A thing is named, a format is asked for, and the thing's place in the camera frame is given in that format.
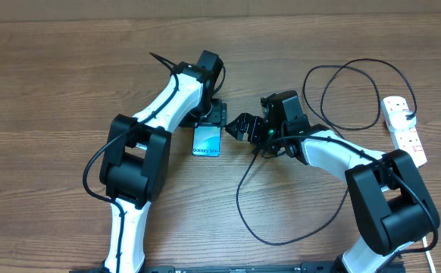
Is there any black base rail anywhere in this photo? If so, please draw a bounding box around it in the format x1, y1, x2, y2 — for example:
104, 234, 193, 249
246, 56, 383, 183
68, 260, 407, 273

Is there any white power strip cord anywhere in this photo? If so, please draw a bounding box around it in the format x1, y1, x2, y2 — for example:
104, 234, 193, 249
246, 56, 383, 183
421, 235, 437, 273

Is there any blue Galaxy smartphone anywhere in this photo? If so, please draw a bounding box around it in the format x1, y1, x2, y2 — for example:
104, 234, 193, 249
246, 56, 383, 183
192, 127, 221, 157

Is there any black USB charging cable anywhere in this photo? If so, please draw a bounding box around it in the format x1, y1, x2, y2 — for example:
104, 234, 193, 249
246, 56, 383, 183
235, 58, 418, 246

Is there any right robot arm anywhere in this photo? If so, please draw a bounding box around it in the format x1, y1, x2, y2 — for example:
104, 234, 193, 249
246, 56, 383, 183
226, 90, 440, 272

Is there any white power strip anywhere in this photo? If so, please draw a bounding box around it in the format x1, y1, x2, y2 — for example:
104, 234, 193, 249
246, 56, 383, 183
380, 96, 427, 168

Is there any white charger plug adapter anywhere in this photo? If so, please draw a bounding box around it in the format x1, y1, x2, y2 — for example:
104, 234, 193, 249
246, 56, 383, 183
387, 111, 417, 132

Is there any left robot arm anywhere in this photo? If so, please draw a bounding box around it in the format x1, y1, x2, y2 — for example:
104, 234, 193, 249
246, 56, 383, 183
99, 51, 227, 272

